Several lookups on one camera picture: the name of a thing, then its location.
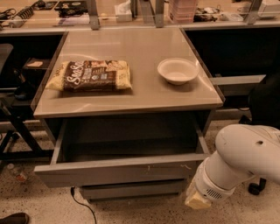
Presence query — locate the grey top drawer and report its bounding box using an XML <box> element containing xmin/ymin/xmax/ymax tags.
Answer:
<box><xmin>34</xmin><ymin>123</ymin><xmax>210</xmax><ymax>187</ymax></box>

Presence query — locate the grey drawer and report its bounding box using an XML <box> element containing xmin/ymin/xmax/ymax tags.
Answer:
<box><xmin>34</xmin><ymin>123</ymin><xmax>210</xmax><ymax>187</ymax></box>
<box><xmin>80</xmin><ymin>179</ymin><xmax>186</xmax><ymax>201</ymax></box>

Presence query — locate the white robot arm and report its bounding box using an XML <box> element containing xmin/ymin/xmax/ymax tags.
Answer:
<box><xmin>185</xmin><ymin>124</ymin><xmax>280</xmax><ymax>209</ymax></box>

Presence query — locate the grey bottom drawer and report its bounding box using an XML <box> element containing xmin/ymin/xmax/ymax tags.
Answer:
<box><xmin>80</xmin><ymin>179</ymin><xmax>186</xmax><ymax>201</ymax></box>

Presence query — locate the grey drawer cabinet desk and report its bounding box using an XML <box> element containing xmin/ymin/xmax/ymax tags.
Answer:
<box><xmin>31</xmin><ymin>27</ymin><xmax>226</xmax><ymax>147</ymax></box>

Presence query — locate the black office chair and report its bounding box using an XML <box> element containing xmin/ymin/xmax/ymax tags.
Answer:
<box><xmin>239</xmin><ymin>73</ymin><xmax>280</xmax><ymax>196</ymax></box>

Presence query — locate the white paper bowl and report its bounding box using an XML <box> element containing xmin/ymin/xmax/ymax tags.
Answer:
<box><xmin>157</xmin><ymin>58</ymin><xmax>199</xmax><ymax>85</ymax></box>

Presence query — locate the brown yellow snack bag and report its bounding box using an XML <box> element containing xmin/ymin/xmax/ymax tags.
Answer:
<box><xmin>45</xmin><ymin>60</ymin><xmax>132</xmax><ymax>92</ymax></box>

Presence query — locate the plastic bottle on floor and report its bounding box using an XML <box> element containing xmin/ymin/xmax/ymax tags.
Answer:
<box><xmin>7</xmin><ymin>164</ymin><xmax>28</xmax><ymax>183</ymax></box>

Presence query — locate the dark shoe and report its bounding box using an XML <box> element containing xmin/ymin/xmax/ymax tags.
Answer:
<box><xmin>0</xmin><ymin>213</ymin><xmax>29</xmax><ymax>224</ymax></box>

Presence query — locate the pink plastic basket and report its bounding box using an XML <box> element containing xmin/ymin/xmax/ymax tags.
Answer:
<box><xmin>168</xmin><ymin>0</ymin><xmax>198</xmax><ymax>24</ymax></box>

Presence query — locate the white tissue box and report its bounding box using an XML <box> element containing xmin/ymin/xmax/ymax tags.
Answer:
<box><xmin>115</xmin><ymin>0</ymin><xmax>132</xmax><ymax>22</ymax></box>

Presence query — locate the black folding stand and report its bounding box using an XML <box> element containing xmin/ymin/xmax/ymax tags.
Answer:
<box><xmin>0</xmin><ymin>43</ymin><xmax>55</xmax><ymax>172</ymax></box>

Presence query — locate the black floor cable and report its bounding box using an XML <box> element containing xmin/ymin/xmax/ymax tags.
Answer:
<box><xmin>69</xmin><ymin>186</ymin><xmax>98</xmax><ymax>224</ymax></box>

